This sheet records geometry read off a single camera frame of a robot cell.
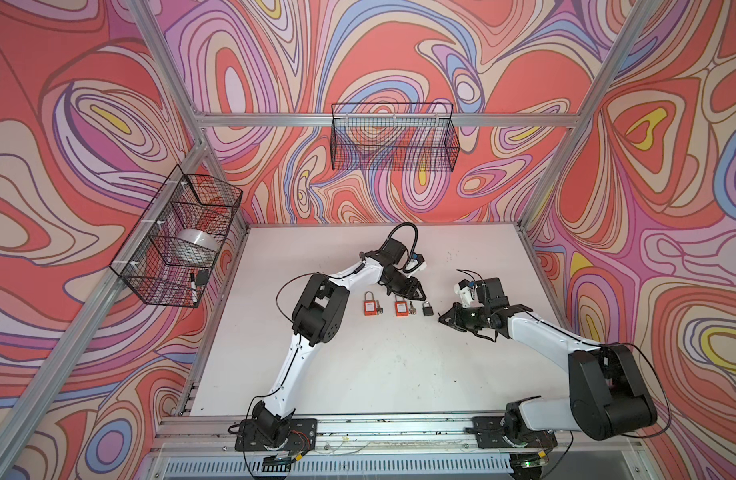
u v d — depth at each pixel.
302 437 0.72
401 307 0.95
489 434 0.73
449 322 0.82
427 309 0.96
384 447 0.73
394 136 0.96
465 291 0.84
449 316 0.82
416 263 0.90
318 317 0.61
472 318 0.76
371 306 0.95
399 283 0.88
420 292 0.93
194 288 0.72
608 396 0.42
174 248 0.69
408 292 0.86
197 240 0.73
